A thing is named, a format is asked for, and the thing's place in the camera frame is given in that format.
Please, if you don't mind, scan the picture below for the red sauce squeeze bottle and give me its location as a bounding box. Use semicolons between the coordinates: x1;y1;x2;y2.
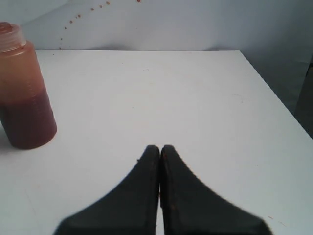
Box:
0;22;57;149

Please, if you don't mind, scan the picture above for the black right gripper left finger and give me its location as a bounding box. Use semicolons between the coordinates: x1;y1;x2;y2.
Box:
57;145;159;235

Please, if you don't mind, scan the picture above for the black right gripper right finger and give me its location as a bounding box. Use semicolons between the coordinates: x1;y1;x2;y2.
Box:
160;145;271;235

